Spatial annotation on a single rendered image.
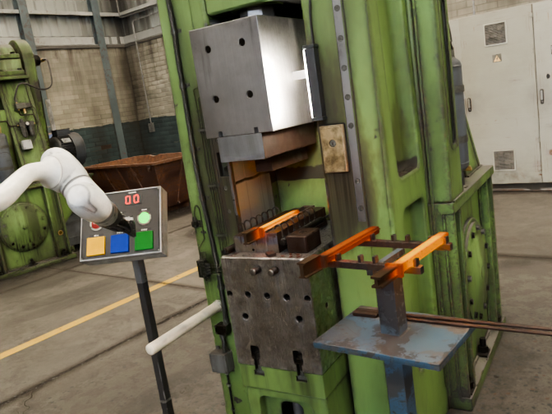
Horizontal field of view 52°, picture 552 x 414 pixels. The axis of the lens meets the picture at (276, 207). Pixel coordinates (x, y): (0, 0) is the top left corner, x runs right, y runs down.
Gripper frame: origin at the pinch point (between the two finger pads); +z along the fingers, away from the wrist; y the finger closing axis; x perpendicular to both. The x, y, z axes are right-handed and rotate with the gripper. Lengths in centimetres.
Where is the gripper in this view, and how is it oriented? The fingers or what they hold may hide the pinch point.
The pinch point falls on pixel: (130, 231)
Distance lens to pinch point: 215.6
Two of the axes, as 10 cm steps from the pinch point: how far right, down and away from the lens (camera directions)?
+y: 9.8, -1.3, -1.2
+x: -0.8, -9.4, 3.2
